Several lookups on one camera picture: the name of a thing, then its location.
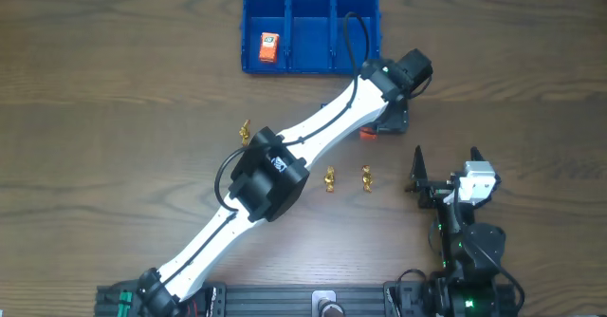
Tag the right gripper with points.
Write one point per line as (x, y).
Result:
(434, 193)

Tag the gold candy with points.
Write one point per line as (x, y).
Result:
(244, 134)
(329, 179)
(367, 179)

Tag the orange candy box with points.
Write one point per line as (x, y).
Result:
(268, 46)
(367, 135)

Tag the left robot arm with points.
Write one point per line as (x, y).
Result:
(332, 117)

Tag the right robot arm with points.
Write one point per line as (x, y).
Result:
(479, 246)

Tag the blue tray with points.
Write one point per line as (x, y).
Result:
(308, 46)

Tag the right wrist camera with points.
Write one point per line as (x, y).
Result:
(476, 179)

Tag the mounting rail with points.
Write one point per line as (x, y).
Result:
(275, 300)

